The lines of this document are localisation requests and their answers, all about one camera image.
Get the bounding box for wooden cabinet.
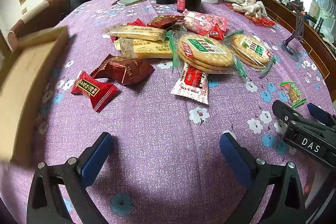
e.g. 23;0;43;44
247;0;336;80

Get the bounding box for yellow cheese biscuit packet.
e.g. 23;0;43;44
102;25;167;42
114;38;175;60

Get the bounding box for white and red snack packet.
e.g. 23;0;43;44
170;63;210;105

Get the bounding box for small red snack packet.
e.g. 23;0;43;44
201;24;226;41

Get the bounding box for red packet with gold emblem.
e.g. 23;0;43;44
127;18;147;28

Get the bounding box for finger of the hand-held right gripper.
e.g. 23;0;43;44
272;100;319;132
307;103;336;130

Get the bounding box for purple floral tablecloth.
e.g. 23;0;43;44
0;0;336;224

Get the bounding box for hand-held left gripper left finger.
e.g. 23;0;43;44
26;132;114;224

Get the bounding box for large rice cracker packet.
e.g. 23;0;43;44
168;30;247;80

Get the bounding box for metal phone stand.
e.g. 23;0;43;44
278;10;306;56

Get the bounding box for cardboard box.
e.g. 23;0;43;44
0;25;69;165

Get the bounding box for red packet with black label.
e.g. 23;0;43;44
70;70;121;113

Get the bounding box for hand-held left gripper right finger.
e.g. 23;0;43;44
219;131;306;224

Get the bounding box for pink snack packet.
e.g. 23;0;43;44
182;9;228;33

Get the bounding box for dark red foil packet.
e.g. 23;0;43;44
90;54;155;86
147;15;185;29

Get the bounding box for white gloves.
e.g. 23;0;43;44
223;0;268;18

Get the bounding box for small rice cracker packet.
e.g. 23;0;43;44
223;30;276;75

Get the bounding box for brown armchair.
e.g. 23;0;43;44
7;0;69;52

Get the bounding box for small green snack packet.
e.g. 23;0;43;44
280;80;307;109

